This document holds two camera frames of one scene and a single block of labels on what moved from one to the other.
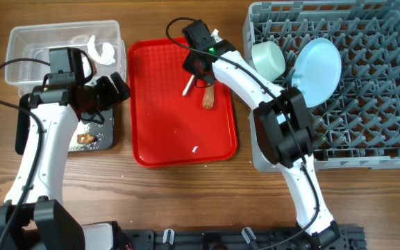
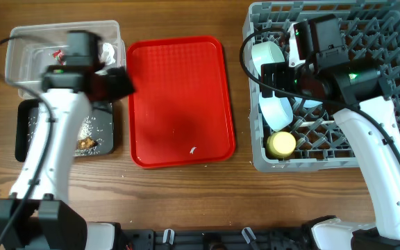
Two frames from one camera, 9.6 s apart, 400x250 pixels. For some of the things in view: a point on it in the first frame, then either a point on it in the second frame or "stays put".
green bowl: (268, 60) stays put
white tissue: (105, 57) stays put
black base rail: (348, 238) stays put
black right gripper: (187, 66) -> (280, 71)
